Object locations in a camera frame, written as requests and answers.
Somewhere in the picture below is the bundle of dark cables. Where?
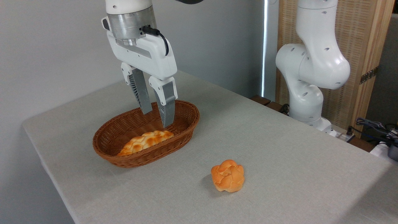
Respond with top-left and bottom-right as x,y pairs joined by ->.
356,118 -> 398,145

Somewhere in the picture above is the metal screen hinge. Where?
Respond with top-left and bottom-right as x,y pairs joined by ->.
360,66 -> 379,85

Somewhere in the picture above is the long braided bread loaf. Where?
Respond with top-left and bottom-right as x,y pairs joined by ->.
117,130 -> 174,156

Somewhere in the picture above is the brown wicker oval basket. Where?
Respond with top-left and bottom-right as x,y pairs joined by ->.
92,100 -> 200,168

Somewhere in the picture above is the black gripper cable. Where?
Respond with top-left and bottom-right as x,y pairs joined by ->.
140,26 -> 170,56

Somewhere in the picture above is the white box with grey device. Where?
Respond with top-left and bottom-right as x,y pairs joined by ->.
370,142 -> 398,165

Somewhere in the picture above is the round knotted bread roll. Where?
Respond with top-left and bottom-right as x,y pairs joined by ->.
211,160 -> 245,193

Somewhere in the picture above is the wooden woven folding screen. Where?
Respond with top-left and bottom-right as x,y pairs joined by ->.
275,0 -> 395,137

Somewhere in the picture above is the dark wooden base board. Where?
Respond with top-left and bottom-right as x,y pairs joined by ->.
250,95 -> 289,115

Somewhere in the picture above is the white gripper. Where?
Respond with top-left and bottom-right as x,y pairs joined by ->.
107,31 -> 178,128

